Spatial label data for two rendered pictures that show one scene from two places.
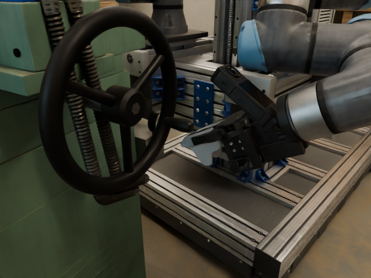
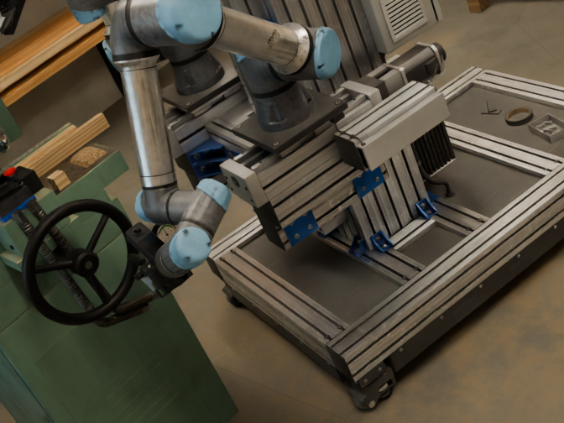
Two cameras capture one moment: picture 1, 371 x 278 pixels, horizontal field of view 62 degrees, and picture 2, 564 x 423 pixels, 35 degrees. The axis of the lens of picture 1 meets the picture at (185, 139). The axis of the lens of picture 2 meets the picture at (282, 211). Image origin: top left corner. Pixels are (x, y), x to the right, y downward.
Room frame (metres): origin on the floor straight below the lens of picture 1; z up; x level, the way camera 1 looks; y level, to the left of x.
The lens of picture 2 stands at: (-0.91, -1.11, 1.75)
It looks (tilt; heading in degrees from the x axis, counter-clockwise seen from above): 30 degrees down; 27
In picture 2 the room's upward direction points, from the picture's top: 25 degrees counter-clockwise
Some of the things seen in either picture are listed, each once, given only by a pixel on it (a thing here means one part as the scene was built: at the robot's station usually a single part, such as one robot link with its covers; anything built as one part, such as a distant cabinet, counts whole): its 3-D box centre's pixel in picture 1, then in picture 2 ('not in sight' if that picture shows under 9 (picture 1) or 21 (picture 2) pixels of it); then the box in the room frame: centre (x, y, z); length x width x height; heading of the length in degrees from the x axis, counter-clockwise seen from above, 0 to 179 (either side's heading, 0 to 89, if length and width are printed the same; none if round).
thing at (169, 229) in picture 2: (157, 124); (164, 236); (0.75, 0.07, 0.65); 0.06 x 0.04 x 0.08; 149
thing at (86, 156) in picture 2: not in sight; (86, 154); (0.79, 0.19, 0.91); 0.10 x 0.07 x 0.02; 59
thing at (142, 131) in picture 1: (139, 142); not in sight; (0.79, 0.13, 0.58); 0.12 x 0.08 x 0.08; 59
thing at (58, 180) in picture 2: not in sight; (58, 180); (0.67, 0.21, 0.92); 0.03 x 0.03 x 0.03; 60
